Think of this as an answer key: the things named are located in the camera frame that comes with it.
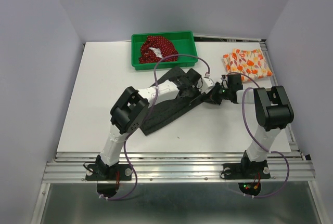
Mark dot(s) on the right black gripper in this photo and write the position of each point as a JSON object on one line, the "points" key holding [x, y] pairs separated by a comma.
{"points": [[213, 95]]}

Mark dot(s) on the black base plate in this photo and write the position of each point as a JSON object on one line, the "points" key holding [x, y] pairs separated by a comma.
{"points": [[236, 171], [125, 173]]}

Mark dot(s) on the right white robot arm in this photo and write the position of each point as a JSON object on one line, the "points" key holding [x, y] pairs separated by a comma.
{"points": [[273, 112]]}

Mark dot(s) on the dark grey dotted skirt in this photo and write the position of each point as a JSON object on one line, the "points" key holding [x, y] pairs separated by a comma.
{"points": [[164, 104]]}

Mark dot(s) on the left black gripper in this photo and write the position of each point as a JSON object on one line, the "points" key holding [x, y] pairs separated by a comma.
{"points": [[197, 91]]}

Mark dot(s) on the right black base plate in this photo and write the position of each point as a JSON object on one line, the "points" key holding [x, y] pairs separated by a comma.
{"points": [[236, 171]]}

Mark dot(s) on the aluminium rail frame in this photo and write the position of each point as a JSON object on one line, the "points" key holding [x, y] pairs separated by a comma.
{"points": [[159, 167]]}

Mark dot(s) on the folded orange floral skirt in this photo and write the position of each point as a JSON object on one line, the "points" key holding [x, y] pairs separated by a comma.
{"points": [[249, 62]]}

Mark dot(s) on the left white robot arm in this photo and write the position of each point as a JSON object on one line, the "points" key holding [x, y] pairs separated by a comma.
{"points": [[127, 115]]}

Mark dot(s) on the red polka dot skirt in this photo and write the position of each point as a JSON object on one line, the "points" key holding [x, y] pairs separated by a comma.
{"points": [[155, 48]]}

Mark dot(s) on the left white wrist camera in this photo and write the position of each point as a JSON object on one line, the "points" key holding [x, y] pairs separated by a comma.
{"points": [[205, 84]]}

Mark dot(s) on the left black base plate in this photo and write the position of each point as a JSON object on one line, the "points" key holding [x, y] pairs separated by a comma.
{"points": [[125, 173]]}

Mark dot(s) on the green plastic tray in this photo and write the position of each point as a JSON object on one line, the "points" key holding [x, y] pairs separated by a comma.
{"points": [[183, 42]]}

